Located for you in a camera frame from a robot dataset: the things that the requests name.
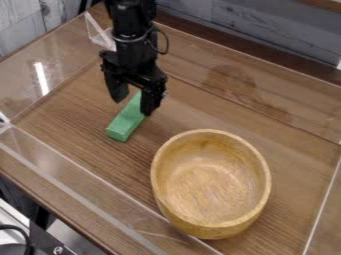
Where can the brown wooden bowl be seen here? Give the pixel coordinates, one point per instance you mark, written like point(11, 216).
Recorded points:
point(212, 183)

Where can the black metal bracket with bolt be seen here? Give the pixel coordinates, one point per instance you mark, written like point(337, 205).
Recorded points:
point(44, 243)

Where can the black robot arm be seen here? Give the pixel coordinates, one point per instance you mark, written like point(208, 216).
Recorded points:
point(133, 19)

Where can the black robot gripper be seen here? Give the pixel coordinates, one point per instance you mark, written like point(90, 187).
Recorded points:
point(131, 64)

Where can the green rectangular block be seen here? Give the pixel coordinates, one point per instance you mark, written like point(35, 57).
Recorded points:
point(126, 120)

